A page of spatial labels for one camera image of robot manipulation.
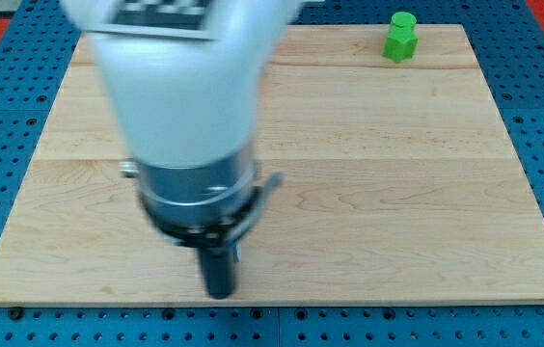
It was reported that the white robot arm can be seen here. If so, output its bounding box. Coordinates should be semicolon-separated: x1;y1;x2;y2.
61;0;303;299

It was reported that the green cylinder block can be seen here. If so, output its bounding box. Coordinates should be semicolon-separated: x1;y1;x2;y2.
390;12;418;31

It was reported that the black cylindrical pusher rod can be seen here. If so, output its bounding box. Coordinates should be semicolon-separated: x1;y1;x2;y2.
198;245;237;299

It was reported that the green star block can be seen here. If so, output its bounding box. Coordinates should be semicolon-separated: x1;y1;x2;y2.
382;25;419;64

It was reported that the light wooden board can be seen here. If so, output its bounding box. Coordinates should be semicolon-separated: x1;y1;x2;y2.
0;25;544;307

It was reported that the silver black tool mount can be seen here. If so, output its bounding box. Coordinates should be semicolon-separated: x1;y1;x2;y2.
120;144;283;249

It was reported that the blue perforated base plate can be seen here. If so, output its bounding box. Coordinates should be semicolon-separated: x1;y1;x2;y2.
0;1;544;346

